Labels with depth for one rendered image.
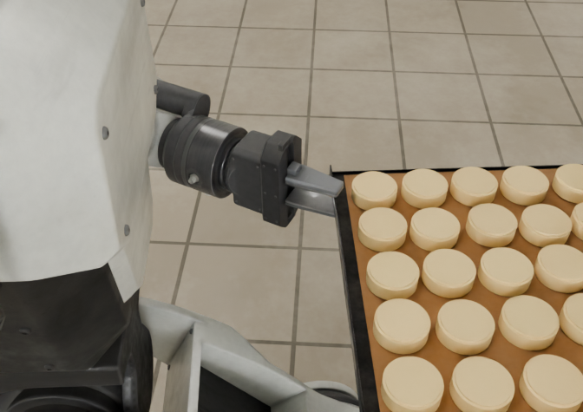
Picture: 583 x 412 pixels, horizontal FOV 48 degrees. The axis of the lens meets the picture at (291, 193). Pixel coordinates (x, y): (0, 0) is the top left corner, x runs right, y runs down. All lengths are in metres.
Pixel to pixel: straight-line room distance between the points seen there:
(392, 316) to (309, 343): 0.95
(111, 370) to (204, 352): 0.18
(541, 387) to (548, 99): 1.91
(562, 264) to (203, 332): 0.38
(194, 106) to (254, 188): 0.12
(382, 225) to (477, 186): 0.13
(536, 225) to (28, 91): 0.52
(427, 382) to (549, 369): 0.10
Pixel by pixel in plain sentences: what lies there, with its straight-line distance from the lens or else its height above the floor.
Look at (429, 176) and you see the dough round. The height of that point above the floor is 0.79.
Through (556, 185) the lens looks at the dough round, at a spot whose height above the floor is 0.78.
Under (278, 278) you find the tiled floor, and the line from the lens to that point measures 1.66.
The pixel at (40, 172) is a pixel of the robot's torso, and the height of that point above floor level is 1.05.
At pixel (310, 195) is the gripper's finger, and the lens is 0.74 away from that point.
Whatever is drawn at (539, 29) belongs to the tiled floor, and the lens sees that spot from 2.88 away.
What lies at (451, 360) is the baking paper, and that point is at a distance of 0.61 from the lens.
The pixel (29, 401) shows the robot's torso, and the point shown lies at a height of 0.72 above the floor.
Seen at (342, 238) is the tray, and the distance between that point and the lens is 0.69.
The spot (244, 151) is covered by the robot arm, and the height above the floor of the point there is 0.82.
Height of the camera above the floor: 1.26
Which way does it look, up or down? 42 degrees down
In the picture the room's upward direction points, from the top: straight up
